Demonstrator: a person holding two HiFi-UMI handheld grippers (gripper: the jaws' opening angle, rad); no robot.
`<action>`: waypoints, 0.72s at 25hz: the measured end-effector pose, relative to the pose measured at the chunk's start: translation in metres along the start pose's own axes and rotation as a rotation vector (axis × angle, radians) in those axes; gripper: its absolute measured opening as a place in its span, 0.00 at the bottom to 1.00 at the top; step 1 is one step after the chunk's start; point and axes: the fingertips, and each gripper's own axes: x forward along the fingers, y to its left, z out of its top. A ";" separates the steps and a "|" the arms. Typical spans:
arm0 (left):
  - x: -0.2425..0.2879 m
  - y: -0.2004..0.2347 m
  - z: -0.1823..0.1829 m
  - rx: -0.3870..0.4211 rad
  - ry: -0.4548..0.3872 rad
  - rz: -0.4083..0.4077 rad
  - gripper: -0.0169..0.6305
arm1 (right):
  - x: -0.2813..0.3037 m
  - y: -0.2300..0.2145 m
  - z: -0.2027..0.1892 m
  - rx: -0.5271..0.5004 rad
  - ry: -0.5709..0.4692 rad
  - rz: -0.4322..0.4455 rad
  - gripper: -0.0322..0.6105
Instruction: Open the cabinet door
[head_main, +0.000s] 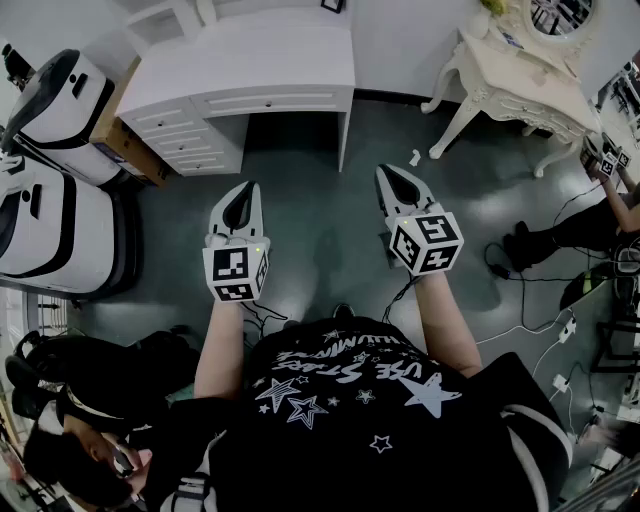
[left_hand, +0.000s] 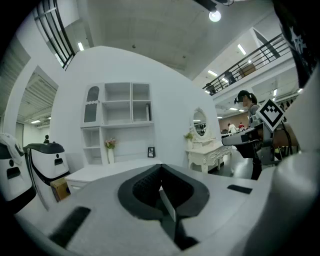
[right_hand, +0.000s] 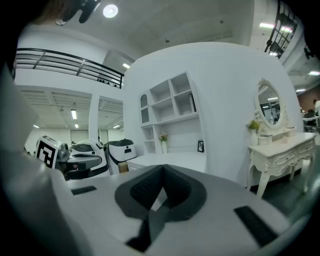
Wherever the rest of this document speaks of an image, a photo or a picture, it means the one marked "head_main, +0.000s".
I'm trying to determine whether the oval cream-framed mirror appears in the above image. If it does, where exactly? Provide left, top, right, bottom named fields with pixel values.
left=522, top=0, right=599, bottom=49

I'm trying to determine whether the person's right forearm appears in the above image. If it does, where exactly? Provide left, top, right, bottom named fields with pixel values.
left=413, top=273, right=484, bottom=379

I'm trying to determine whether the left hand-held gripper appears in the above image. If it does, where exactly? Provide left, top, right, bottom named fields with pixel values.
left=202, top=181, right=272, bottom=304

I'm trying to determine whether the black floor cable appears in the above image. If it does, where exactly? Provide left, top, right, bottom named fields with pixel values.
left=482, top=177, right=621, bottom=322

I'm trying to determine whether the small white desk drawer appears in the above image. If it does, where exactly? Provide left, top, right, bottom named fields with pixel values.
left=130, top=105, right=195, bottom=136
left=164, top=148, right=227, bottom=175
left=147, top=127, right=211, bottom=154

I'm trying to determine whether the white and black service robot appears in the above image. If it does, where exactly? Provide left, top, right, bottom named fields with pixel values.
left=0, top=154, right=144, bottom=301
left=2, top=48, right=124, bottom=187

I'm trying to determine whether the cream ornate dressing table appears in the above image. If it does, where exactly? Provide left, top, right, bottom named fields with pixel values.
left=420, top=22, right=601, bottom=179

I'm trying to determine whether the person's left forearm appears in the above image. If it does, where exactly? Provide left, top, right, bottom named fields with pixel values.
left=193, top=298, right=252, bottom=401

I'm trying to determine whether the wide white desk drawer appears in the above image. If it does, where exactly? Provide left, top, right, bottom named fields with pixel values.
left=202, top=89, right=352, bottom=119

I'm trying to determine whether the brown cardboard box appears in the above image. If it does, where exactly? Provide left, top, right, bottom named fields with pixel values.
left=89, top=54, right=172, bottom=189

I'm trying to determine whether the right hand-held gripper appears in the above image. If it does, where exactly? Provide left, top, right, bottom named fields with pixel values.
left=375, top=163, right=465, bottom=277

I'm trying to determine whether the rectangular wall mirror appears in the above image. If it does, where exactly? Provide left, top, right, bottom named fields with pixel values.
left=590, top=58, right=640, bottom=149

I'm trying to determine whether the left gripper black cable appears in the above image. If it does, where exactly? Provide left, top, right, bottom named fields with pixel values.
left=243, top=301, right=291, bottom=351

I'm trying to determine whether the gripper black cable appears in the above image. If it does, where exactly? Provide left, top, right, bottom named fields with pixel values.
left=382, top=273, right=422, bottom=324
left=243, top=301, right=291, bottom=351

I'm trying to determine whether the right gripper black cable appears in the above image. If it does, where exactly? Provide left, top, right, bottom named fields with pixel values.
left=382, top=273, right=422, bottom=324

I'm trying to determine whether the white desk with drawers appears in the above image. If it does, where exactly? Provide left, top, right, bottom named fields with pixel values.
left=115, top=0, right=357, bottom=177

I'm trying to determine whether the person's black star-print t-shirt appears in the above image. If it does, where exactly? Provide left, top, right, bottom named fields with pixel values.
left=149, top=314, right=576, bottom=512

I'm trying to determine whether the white floor cable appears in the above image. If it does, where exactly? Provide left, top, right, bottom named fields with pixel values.
left=474, top=317, right=576, bottom=347

